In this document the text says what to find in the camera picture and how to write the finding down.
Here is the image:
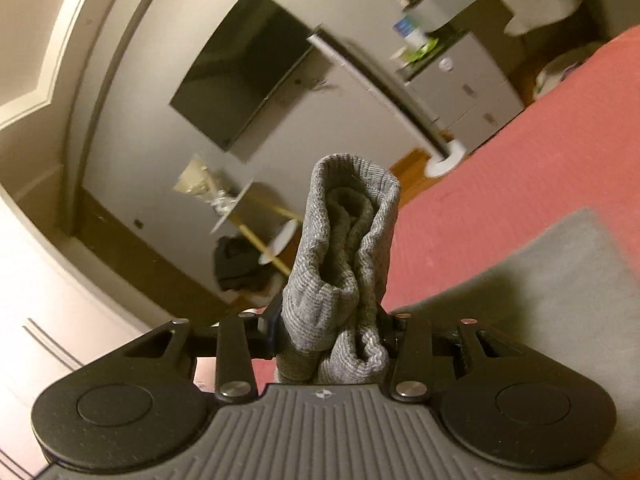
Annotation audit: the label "yellow-legged round side table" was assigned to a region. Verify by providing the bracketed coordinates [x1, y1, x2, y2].
[210, 180, 304, 277]

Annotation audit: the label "grey drawer cabinet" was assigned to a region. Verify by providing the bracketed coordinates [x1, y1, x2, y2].
[400, 30, 526, 149]

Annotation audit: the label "black cloth bag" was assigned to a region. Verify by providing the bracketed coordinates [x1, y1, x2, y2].
[214, 235, 274, 292]

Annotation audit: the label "white plastic bottle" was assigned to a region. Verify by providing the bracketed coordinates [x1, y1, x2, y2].
[392, 15, 427, 49]

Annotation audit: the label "wrapped flower bouquet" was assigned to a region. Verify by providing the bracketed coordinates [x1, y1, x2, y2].
[172, 156, 242, 217]

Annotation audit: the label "pink ribbed bed cover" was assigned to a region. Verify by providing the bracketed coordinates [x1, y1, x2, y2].
[381, 24, 640, 311]

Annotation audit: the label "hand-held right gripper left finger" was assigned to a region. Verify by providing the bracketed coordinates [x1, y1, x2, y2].
[122, 307, 284, 404]

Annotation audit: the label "grey sweat pants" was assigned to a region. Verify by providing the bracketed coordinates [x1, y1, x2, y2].
[275, 152, 640, 480]

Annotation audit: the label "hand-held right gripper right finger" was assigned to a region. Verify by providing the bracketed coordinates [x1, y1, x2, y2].
[377, 310, 506, 404]

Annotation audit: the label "wall-mounted black television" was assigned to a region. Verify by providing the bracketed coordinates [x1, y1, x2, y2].
[169, 0, 314, 154]

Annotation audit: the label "green tray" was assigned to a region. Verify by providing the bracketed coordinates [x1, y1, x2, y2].
[400, 35, 442, 67]

